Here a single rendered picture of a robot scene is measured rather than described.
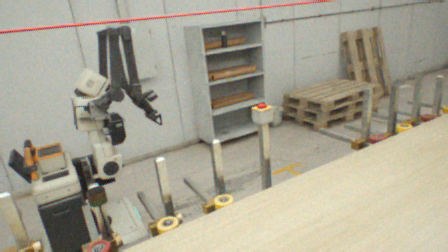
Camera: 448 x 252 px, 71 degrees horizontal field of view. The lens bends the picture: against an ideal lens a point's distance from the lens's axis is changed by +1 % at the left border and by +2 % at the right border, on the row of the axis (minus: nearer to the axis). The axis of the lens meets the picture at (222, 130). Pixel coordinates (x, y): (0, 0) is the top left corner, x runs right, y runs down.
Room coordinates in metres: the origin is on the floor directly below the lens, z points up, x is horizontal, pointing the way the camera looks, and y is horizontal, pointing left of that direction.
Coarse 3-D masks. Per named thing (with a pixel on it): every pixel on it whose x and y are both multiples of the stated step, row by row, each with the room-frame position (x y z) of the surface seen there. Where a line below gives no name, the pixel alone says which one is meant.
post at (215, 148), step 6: (210, 144) 1.23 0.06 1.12; (216, 144) 1.22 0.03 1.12; (210, 150) 1.24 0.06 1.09; (216, 150) 1.21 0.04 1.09; (216, 156) 1.21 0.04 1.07; (216, 162) 1.21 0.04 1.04; (216, 168) 1.21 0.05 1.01; (222, 168) 1.22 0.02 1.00; (216, 174) 1.21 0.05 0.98; (222, 174) 1.22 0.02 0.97; (216, 180) 1.22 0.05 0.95; (222, 180) 1.22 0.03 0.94; (216, 186) 1.22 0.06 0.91; (222, 186) 1.22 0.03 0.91; (216, 192) 1.23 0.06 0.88; (222, 192) 1.22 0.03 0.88
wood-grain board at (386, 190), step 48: (384, 144) 1.50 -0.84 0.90; (432, 144) 1.45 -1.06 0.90; (288, 192) 1.14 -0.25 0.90; (336, 192) 1.10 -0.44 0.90; (384, 192) 1.07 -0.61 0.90; (432, 192) 1.04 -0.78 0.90; (192, 240) 0.90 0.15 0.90; (240, 240) 0.87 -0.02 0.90; (288, 240) 0.85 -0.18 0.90; (336, 240) 0.82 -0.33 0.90; (384, 240) 0.80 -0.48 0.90; (432, 240) 0.78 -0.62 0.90
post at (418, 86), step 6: (420, 72) 1.93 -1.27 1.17; (420, 78) 1.92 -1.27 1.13; (414, 84) 1.95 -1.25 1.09; (420, 84) 1.92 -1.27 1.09; (414, 90) 1.95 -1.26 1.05; (420, 90) 1.93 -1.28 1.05; (414, 96) 1.95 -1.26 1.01; (420, 96) 1.93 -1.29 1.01; (414, 102) 1.94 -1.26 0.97; (420, 102) 1.93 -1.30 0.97; (414, 108) 1.94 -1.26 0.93; (420, 108) 1.94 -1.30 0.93; (414, 114) 1.93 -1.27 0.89
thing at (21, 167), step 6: (12, 150) 1.88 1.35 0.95; (30, 150) 1.94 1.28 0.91; (12, 156) 1.77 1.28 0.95; (18, 156) 1.84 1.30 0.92; (24, 156) 1.90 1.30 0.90; (12, 162) 1.69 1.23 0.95; (18, 162) 1.75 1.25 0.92; (24, 162) 1.79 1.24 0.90; (12, 168) 1.68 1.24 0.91; (18, 168) 1.69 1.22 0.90; (24, 168) 1.68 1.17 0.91; (30, 168) 1.68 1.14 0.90; (36, 168) 1.71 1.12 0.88; (24, 174) 1.70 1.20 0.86; (30, 174) 1.76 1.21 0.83; (30, 180) 1.71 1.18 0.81
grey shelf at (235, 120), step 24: (216, 24) 3.77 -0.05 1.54; (240, 24) 4.44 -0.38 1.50; (192, 48) 3.88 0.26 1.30; (216, 48) 4.02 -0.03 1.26; (240, 48) 3.91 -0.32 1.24; (192, 72) 3.97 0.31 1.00; (264, 72) 4.07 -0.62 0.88; (216, 96) 4.21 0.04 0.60; (264, 96) 4.13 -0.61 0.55; (216, 120) 4.19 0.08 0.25; (240, 120) 4.38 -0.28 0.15
